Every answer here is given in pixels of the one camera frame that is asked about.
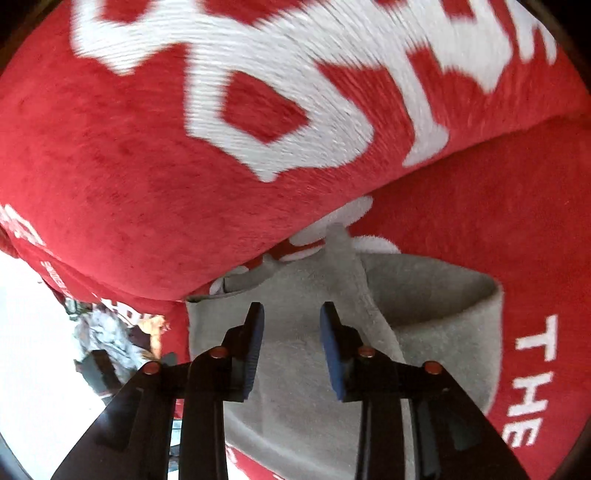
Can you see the beige patterned cloth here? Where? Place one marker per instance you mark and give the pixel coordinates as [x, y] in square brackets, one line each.
[152, 325]

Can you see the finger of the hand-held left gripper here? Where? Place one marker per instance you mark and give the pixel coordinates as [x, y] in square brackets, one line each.
[99, 371]

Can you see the red printed blanket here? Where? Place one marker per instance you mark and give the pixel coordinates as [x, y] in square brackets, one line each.
[485, 207]

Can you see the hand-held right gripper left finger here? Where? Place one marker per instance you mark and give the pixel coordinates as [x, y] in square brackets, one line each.
[251, 350]

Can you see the red printed bolster cushion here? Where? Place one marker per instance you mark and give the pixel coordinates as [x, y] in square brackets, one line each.
[138, 161]

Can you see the grey knit sweater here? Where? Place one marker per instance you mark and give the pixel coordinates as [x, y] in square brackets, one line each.
[443, 323]

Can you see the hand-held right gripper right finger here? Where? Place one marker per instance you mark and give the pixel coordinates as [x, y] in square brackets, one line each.
[330, 350]

